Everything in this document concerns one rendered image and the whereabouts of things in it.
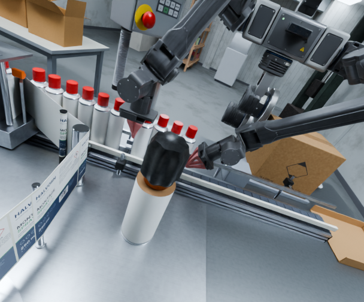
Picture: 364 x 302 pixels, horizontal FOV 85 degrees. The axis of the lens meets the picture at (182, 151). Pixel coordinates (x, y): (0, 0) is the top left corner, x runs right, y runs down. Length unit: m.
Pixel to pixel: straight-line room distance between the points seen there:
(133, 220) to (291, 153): 0.74
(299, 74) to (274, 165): 6.57
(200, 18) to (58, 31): 1.83
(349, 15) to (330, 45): 6.59
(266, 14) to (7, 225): 1.05
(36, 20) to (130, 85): 1.93
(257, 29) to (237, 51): 5.87
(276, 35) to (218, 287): 0.96
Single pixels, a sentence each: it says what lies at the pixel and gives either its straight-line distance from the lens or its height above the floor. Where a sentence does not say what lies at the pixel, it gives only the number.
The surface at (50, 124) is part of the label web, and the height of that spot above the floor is 0.98.
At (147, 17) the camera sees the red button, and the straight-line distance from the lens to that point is 0.61.
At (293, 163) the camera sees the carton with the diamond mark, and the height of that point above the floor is 1.01.
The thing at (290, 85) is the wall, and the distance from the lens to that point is 7.51.
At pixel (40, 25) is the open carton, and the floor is 0.88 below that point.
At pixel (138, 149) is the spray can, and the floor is 0.95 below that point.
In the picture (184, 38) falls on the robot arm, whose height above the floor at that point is 1.32.
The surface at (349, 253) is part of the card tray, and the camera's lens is 1.15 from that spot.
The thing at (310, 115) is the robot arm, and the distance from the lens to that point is 0.63.
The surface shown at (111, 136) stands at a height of 0.96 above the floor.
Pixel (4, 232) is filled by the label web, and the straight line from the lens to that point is 0.41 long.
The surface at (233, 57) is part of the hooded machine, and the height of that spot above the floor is 0.85.
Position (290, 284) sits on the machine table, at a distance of 0.82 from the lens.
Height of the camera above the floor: 1.37
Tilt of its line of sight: 32 degrees down
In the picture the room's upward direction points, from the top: 24 degrees clockwise
